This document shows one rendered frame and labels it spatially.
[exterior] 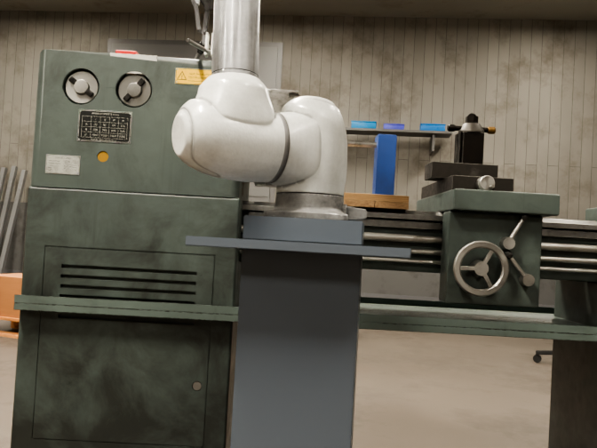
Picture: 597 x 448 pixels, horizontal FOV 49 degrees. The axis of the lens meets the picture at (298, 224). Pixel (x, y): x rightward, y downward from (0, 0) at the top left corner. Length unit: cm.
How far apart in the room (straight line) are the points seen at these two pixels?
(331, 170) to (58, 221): 87
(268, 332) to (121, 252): 67
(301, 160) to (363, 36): 798
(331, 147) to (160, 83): 68
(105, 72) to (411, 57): 753
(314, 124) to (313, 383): 55
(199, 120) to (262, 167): 16
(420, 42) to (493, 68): 104
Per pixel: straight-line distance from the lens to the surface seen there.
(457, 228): 190
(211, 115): 131
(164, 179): 188
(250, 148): 133
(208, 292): 186
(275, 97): 204
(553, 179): 923
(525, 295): 197
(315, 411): 139
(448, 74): 923
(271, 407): 140
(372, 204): 194
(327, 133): 142
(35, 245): 197
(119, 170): 191
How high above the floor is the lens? 75
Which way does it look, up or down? 2 degrees up
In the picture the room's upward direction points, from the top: 3 degrees clockwise
